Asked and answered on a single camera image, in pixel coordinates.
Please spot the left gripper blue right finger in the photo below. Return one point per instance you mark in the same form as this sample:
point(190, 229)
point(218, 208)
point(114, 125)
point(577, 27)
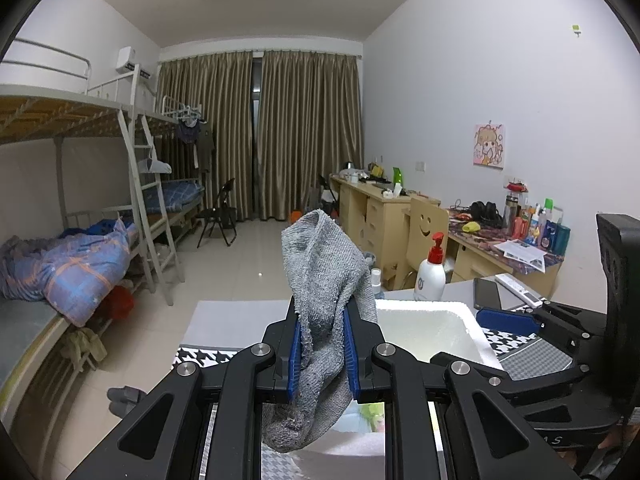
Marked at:
point(442, 421)

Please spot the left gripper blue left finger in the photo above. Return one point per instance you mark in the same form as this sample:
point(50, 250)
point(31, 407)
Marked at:
point(203, 416)

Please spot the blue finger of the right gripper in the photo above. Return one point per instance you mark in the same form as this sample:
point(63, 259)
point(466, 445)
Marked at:
point(517, 323)

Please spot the grey towel cloth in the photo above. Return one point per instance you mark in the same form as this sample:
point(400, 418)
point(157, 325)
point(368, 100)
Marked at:
point(325, 270)

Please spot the houndstooth table mat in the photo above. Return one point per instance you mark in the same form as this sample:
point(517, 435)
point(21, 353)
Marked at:
point(435, 416)

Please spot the white remote control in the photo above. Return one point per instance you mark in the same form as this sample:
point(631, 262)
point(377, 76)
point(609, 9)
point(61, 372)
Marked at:
point(528, 296)

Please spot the black smartphone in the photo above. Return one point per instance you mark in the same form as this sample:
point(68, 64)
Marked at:
point(486, 295)

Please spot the white papers on desk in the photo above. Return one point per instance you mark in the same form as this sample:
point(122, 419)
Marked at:
point(521, 252)

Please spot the white styrofoam box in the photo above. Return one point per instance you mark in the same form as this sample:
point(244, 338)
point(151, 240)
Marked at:
point(350, 450)

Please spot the white lotion pump bottle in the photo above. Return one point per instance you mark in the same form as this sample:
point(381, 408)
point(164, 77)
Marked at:
point(431, 277)

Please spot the toiletry bottles group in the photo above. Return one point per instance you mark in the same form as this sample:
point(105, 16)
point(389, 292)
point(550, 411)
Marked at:
point(539, 224)

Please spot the yellow object on desk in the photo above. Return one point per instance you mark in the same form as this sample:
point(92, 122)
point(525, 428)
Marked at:
point(471, 227)

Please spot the black bag on desk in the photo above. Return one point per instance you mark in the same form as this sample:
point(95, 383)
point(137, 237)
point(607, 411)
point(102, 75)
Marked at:
point(486, 214)

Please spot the smiley wooden chair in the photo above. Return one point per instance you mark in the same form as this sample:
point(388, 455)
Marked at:
point(422, 220)

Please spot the wooden desk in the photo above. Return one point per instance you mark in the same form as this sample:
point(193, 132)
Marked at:
point(399, 232)

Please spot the black folding chair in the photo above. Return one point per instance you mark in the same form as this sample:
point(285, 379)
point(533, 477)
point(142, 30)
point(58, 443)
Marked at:
point(221, 214)

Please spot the grey slipper on floor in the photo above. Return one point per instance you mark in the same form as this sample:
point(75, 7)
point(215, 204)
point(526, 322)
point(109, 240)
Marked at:
point(123, 400)

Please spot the cartoon girl poster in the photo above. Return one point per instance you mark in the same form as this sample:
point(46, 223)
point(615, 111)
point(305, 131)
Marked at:
point(489, 145)

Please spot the blue plaid quilt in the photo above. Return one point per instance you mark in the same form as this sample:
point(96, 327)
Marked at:
point(73, 274)

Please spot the brown curtains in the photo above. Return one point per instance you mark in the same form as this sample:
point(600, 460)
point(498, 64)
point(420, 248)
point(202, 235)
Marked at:
point(304, 123)

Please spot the hanging dark clothes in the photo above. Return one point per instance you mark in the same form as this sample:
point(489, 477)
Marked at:
point(200, 140)

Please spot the white air conditioner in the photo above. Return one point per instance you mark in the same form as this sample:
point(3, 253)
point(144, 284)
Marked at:
point(126, 62)

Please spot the metal bunk bed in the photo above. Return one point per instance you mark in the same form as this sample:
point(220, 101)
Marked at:
point(139, 186)

